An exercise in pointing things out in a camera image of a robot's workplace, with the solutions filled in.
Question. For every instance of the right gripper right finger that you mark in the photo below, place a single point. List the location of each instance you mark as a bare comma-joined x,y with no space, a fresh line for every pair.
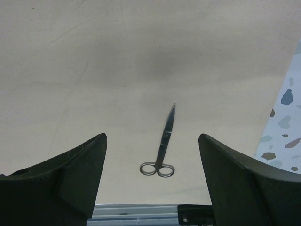
247,192

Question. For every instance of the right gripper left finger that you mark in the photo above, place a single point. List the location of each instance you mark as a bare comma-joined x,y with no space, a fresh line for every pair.
60,191

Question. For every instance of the steel surgical scissors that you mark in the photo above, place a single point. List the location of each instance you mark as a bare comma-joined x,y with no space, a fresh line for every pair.
158,167

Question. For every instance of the beige cloth wrap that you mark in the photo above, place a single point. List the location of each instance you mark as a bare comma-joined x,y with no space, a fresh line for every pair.
73,69

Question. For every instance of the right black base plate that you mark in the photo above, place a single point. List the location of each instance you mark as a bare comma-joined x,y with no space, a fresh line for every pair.
196,215

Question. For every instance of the aluminium extrusion rail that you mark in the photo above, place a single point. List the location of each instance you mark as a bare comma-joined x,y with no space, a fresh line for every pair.
134,215

